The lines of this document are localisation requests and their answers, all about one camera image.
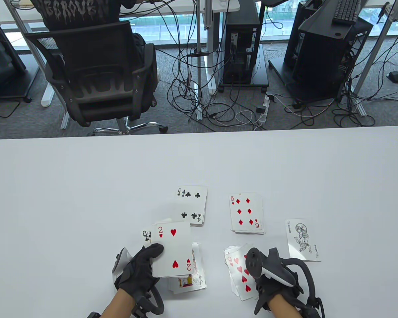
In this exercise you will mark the person's left hand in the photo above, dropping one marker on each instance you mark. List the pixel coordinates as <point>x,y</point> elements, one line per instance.
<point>137,276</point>

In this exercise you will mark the person's right hand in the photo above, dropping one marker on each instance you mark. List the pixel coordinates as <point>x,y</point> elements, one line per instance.
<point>275,291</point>

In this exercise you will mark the pile of hearts cards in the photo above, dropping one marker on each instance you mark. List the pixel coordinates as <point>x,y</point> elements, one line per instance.
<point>238,275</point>

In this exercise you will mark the deck of playing cards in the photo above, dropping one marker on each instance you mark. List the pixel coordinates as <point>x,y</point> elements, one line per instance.
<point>172,248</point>

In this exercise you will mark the pile of spades cards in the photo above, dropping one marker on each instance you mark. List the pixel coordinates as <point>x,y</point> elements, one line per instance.
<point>189,285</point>

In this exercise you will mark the joker playing card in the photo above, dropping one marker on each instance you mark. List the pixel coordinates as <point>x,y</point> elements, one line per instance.
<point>303,240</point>

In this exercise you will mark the pile of diamonds cards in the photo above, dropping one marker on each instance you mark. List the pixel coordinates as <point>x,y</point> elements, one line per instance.
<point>247,212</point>

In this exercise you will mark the pile of clubs cards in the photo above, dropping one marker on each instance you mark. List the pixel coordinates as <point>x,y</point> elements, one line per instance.
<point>192,205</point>

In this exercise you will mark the person's left forearm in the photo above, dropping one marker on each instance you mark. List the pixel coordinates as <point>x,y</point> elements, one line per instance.
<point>117,307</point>

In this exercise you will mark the black right forearm battery pack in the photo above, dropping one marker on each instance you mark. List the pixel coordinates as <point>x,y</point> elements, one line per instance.
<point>313,309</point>

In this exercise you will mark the black left forearm sensor unit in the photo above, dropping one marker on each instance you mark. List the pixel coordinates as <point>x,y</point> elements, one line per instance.
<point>93,315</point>

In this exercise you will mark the grey right hand controller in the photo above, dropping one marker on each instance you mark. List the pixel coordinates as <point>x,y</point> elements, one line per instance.
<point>272,268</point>

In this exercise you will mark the grey hand controller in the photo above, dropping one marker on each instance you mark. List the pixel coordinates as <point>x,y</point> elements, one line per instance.
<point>119,261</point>
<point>272,268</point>

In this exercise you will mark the grey left hand controller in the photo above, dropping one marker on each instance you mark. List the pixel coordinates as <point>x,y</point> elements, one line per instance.
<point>119,261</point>

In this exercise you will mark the white power strip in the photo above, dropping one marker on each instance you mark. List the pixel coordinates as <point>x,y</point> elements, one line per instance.
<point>264,116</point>

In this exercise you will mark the black mesh office chair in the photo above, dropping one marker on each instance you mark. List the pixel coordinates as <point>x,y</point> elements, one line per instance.
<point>96,99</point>

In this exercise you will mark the black power adapter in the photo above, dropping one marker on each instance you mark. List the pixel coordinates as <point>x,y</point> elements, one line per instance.
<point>260,109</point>

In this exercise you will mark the black tower cart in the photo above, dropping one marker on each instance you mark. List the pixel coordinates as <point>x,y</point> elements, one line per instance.
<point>260,73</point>

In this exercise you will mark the black equipment stand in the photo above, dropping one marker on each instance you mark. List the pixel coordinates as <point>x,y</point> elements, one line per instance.
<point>318,66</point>

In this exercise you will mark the black foot pedal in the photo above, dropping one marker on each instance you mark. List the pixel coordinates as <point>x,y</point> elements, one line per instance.
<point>394,76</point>

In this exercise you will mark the black rolling cabinet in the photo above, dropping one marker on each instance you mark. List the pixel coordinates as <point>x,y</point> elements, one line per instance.
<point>3,66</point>

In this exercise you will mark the black computer tower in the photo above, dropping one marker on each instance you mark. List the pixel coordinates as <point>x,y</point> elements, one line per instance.
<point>242,20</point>

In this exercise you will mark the black keyboard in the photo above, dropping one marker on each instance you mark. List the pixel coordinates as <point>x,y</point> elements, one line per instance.
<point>346,11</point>

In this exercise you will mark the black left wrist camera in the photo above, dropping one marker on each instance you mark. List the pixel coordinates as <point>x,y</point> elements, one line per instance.
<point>142,307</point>

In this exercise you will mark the aluminium desk frame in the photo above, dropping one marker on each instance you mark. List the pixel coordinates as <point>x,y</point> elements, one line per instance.
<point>371,56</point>

